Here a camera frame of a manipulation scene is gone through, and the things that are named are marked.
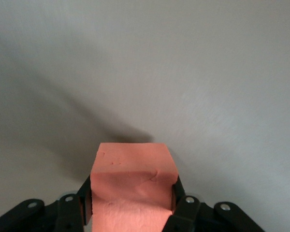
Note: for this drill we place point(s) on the orange foam block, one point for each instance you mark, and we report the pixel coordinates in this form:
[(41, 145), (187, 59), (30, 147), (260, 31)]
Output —
[(133, 174)]

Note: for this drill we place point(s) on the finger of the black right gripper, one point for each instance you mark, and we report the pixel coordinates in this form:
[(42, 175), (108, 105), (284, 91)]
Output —
[(203, 217), (50, 217)]

